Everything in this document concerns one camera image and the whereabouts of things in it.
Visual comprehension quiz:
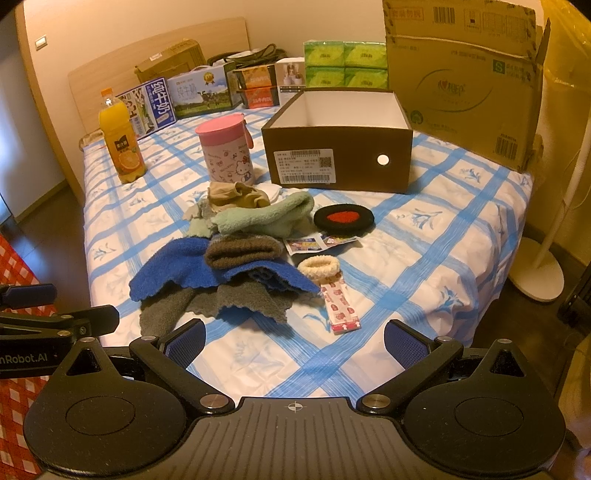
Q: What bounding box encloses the grey microfibre cloth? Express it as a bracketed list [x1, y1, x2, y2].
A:
[139, 280, 297, 337]

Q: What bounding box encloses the blue fluffy towel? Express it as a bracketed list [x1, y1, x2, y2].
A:
[129, 238, 320, 301]

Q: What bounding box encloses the brown striped sock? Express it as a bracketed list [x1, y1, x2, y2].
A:
[204, 234, 284, 270]

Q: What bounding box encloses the blue white leaflet packet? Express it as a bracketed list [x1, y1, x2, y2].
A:
[283, 233, 359, 256]

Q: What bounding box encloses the black red round pad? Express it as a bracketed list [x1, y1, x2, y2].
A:
[314, 204, 375, 235]

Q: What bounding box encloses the tan beige cloth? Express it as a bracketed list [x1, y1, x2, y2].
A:
[207, 182, 270, 213]

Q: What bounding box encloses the light green towel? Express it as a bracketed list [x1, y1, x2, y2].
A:
[183, 191, 315, 238]

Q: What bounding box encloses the white cloth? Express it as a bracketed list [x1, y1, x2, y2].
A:
[256, 183, 281, 204]

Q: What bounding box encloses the red checked cloth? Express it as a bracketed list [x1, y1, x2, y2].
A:
[1, 236, 48, 479]

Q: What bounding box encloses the blue checked bed sheet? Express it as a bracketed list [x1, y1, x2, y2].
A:
[84, 118, 533, 399]

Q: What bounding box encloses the orange juice bottle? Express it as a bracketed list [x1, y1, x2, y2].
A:
[98, 88, 146, 184]

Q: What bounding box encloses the blue milk carton box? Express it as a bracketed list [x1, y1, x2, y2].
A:
[117, 77, 176, 139]

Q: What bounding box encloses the pink hello kitty canister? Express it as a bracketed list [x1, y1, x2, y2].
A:
[195, 113, 254, 185]

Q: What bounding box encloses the brown open shoe box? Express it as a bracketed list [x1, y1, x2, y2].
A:
[262, 88, 413, 193]

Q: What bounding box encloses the wooden headboard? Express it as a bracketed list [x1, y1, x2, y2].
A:
[68, 17, 249, 133]

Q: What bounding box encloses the cow picture milk box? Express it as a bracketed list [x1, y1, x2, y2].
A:
[167, 62, 242, 119]

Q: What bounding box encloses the brown cardboard box behind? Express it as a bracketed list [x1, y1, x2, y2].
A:
[134, 39, 206, 83]

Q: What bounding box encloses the orange black gift box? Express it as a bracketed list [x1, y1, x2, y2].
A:
[233, 64, 280, 109]

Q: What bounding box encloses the large cardboard box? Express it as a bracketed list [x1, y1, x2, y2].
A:
[383, 1, 551, 172]

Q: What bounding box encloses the green tissue pack bundle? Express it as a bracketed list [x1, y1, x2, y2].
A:
[304, 40, 389, 90]

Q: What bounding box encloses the white product box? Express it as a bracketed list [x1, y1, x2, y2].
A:
[274, 57, 305, 106]

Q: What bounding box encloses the white wall switch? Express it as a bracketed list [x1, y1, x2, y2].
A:
[35, 35, 48, 51]

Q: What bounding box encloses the black cables bundle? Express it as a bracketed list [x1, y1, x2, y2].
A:
[207, 43, 290, 66]

